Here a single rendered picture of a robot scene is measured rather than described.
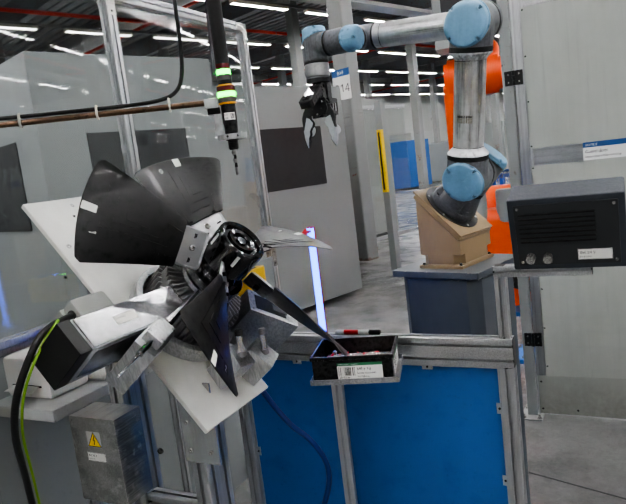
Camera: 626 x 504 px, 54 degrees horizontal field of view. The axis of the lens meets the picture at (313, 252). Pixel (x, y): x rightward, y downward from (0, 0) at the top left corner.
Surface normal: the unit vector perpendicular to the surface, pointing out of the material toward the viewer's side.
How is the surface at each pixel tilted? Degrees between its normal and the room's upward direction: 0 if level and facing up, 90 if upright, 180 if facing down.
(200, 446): 90
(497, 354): 90
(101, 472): 90
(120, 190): 75
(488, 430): 90
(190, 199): 46
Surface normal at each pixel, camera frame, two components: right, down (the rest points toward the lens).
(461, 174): -0.50, 0.45
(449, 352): -0.44, 0.18
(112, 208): 0.64, -0.17
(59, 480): 0.89, -0.04
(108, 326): 0.60, -0.67
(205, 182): 0.04, -0.69
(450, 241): -0.66, 0.18
